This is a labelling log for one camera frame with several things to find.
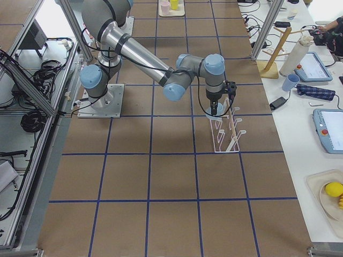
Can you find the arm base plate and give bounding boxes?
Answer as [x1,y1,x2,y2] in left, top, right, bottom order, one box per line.
[77,84,125,118]
[120,16,135,35]

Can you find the blue plastic cup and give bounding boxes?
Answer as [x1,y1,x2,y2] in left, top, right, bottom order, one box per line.
[205,102,225,119]

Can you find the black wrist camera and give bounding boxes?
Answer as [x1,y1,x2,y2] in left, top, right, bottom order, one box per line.
[225,80,237,97]

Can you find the pink plastic cup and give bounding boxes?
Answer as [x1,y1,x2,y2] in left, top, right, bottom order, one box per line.
[160,1,170,16]

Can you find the folded plaid umbrella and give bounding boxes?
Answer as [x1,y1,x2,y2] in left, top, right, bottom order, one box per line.
[296,84,335,101]

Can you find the yellow plastic cup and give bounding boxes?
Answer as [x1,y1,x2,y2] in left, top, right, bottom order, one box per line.
[169,0,179,10]

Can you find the cream plastic tray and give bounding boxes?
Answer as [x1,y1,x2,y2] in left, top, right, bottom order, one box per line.
[158,0,185,17]

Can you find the blue cup on desk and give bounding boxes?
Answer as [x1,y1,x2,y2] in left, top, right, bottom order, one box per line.
[282,73,300,92]

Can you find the tray with toy fruit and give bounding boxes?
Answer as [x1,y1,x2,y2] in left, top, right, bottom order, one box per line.
[307,169,342,239]

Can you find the wooden mug tree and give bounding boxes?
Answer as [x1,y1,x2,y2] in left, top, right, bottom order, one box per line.
[257,26,303,79]

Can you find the black power adapter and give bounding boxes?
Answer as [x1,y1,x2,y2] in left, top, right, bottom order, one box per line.
[269,97,288,111]

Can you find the white wire cup rack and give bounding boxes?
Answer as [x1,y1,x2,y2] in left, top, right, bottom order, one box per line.
[210,107,247,153]

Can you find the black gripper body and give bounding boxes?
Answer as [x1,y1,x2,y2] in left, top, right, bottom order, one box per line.
[205,85,226,102]

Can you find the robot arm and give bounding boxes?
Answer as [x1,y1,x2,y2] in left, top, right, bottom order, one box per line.
[81,1,226,117]

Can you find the blue teach pendant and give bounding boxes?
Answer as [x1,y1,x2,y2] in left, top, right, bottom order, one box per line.
[312,109,343,154]
[294,51,332,82]

